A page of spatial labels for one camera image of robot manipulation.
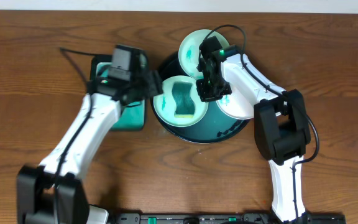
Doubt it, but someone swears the mint green plate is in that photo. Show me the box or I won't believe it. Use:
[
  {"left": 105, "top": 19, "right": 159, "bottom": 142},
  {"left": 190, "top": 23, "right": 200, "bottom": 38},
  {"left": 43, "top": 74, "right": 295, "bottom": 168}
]
[
  {"left": 178, "top": 29, "right": 231, "bottom": 80},
  {"left": 153, "top": 75, "right": 208, "bottom": 128}
]

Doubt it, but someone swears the green scouring sponge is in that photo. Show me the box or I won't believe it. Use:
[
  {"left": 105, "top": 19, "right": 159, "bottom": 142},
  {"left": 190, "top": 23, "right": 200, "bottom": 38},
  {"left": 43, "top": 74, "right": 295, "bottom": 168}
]
[{"left": 172, "top": 82, "right": 195, "bottom": 118}]

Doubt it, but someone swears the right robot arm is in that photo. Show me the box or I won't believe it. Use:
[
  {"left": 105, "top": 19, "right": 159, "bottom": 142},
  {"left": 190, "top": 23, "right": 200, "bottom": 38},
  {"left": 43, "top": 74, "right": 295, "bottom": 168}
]
[{"left": 196, "top": 39, "right": 317, "bottom": 223}]

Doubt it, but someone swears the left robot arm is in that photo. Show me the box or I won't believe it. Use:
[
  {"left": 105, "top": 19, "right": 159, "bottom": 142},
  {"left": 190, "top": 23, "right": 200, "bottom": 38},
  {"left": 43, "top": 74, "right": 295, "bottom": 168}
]
[{"left": 16, "top": 46, "right": 162, "bottom": 223}]

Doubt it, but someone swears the black rectangular water tray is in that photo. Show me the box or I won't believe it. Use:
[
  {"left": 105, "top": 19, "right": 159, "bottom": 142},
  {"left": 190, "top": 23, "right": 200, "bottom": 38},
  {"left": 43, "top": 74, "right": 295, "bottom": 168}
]
[{"left": 89, "top": 55, "right": 147, "bottom": 131}]

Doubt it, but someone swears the round black tray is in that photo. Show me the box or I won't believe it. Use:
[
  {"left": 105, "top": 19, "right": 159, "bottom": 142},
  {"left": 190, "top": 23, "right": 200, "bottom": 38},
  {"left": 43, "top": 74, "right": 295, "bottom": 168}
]
[{"left": 156, "top": 52, "right": 249, "bottom": 144}]

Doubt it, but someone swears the white plate with green smear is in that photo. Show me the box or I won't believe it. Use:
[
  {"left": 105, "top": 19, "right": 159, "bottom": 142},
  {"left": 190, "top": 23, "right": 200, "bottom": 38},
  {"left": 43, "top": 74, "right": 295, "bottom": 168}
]
[{"left": 214, "top": 70, "right": 260, "bottom": 121}]

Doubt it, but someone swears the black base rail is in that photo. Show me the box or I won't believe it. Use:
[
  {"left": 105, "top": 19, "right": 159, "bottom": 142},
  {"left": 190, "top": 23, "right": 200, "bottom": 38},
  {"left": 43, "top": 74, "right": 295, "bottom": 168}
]
[{"left": 107, "top": 213, "right": 346, "bottom": 224}]

